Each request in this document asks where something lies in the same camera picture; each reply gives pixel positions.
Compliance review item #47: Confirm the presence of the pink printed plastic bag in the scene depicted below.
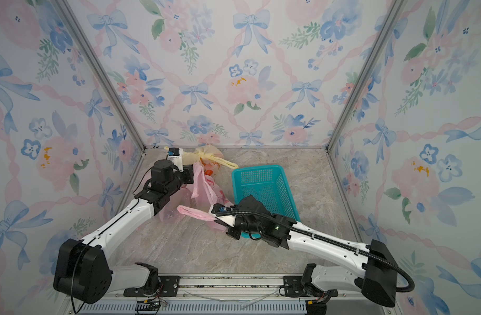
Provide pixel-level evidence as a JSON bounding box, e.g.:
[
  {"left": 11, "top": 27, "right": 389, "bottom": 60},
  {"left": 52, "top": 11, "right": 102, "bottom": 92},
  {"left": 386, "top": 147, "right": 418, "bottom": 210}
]
[{"left": 177, "top": 206, "right": 227, "bottom": 232}]

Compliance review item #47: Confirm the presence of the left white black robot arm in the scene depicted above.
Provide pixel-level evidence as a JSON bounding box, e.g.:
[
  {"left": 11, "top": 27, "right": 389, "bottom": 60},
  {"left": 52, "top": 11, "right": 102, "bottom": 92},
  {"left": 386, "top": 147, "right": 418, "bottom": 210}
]
[{"left": 53, "top": 160, "right": 194, "bottom": 305}]

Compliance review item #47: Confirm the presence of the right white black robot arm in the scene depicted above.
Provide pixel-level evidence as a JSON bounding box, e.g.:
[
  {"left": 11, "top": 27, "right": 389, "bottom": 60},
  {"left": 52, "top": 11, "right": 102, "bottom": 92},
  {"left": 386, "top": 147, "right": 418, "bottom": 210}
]
[{"left": 210, "top": 196, "right": 398, "bottom": 307}]

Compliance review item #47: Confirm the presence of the middle pink plastic bag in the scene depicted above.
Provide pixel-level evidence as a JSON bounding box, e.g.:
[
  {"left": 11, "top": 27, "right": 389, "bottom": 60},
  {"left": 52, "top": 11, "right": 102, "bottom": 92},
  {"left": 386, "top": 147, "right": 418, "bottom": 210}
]
[{"left": 157, "top": 163, "right": 233, "bottom": 224}]

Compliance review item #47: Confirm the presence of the yellow knotted plastic bag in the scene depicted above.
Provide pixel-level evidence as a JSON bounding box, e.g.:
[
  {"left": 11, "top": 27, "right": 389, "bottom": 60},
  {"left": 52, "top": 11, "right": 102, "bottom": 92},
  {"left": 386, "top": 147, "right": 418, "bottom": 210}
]
[{"left": 183, "top": 144, "right": 239, "bottom": 177}]

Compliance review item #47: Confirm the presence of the teal plastic mesh basket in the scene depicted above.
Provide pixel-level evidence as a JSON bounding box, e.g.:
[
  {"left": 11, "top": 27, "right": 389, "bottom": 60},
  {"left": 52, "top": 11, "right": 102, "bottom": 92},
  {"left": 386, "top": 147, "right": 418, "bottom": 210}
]
[{"left": 232, "top": 165, "right": 300, "bottom": 238}]

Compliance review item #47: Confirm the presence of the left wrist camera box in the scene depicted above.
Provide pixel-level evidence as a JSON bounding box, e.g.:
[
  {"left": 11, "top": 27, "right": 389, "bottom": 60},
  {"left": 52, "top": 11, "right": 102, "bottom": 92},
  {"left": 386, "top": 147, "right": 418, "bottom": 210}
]
[{"left": 166, "top": 147, "right": 184, "bottom": 172}]

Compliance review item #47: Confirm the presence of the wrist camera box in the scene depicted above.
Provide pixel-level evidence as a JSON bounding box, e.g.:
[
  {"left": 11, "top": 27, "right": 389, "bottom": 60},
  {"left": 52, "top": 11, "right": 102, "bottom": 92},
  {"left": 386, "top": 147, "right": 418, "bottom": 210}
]
[
  {"left": 166, "top": 147, "right": 184, "bottom": 172},
  {"left": 211, "top": 203, "right": 235, "bottom": 227}
]

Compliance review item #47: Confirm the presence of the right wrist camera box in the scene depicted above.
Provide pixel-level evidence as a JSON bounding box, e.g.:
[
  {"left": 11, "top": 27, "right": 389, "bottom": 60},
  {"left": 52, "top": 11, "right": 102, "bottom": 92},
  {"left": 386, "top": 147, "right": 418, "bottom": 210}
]
[{"left": 211, "top": 203, "right": 235, "bottom": 227}]

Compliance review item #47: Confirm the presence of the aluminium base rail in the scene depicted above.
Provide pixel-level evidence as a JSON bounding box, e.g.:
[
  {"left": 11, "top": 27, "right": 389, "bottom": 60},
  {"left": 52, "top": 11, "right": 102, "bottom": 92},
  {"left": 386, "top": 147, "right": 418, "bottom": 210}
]
[{"left": 59, "top": 274, "right": 400, "bottom": 314}]

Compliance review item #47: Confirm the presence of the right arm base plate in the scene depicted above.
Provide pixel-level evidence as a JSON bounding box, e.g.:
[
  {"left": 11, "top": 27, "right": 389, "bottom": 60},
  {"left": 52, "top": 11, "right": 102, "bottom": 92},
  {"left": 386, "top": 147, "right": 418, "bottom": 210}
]
[{"left": 282, "top": 275, "right": 339, "bottom": 298}]

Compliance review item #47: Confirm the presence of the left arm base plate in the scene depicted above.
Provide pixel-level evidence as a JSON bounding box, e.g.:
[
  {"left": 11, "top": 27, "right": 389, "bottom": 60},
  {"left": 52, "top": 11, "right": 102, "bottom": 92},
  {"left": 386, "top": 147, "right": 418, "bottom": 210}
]
[{"left": 123, "top": 275, "right": 181, "bottom": 298}]

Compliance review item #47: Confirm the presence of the left aluminium corner post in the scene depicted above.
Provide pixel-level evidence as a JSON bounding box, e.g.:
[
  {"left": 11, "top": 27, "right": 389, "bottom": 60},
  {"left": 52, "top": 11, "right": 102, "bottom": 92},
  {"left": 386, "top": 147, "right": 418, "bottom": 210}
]
[{"left": 52, "top": 1, "right": 146, "bottom": 151}]

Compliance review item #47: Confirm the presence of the aluminium corner post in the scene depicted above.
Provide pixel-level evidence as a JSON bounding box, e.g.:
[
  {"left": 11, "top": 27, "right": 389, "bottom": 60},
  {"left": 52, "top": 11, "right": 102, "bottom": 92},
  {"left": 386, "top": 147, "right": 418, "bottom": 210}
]
[
  {"left": 326, "top": 0, "right": 406, "bottom": 154},
  {"left": 52, "top": 1, "right": 146, "bottom": 151}
]

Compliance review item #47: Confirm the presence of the black corrugated right cable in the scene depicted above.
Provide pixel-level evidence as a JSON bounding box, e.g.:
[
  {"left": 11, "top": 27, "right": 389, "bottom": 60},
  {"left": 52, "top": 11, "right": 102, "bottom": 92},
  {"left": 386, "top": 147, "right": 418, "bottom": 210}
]
[{"left": 212, "top": 210, "right": 416, "bottom": 293}]

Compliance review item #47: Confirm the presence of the right aluminium corner post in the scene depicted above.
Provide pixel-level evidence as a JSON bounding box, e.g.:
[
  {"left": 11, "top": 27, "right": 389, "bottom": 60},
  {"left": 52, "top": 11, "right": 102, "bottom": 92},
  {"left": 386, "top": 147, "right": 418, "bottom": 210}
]
[{"left": 326, "top": 0, "right": 406, "bottom": 154}]

